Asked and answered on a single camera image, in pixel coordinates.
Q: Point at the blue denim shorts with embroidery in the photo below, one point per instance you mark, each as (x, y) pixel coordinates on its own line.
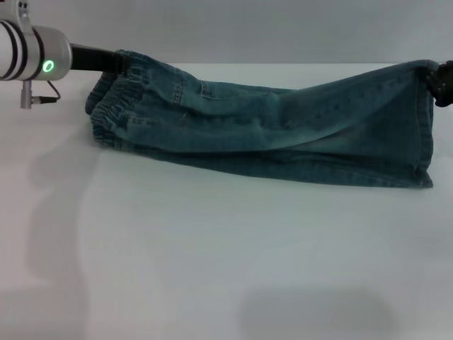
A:
(269, 120)

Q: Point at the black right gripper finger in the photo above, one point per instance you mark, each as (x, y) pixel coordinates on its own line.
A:
(444, 85)

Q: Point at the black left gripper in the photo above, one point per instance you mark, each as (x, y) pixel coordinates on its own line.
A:
(92, 59)

